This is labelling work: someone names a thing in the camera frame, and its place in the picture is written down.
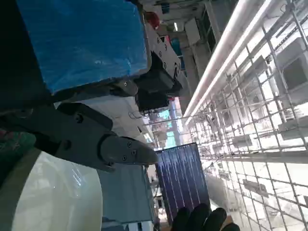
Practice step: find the red toy grape bunch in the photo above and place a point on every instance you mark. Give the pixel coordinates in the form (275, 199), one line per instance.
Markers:
(6, 136)

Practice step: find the white plate with black holes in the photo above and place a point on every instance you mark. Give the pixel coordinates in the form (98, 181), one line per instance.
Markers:
(160, 51)

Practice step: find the dark blue striped panel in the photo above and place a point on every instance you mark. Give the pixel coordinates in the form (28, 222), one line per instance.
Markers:
(181, 178)

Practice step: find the white light strip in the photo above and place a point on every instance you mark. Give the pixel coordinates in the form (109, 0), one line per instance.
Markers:
(223, 55)

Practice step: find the red round object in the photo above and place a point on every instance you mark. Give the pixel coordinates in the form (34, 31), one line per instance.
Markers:
(152, 19)

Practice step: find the green cutting mat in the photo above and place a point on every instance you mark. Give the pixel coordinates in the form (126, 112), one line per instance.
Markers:
(14, 158)

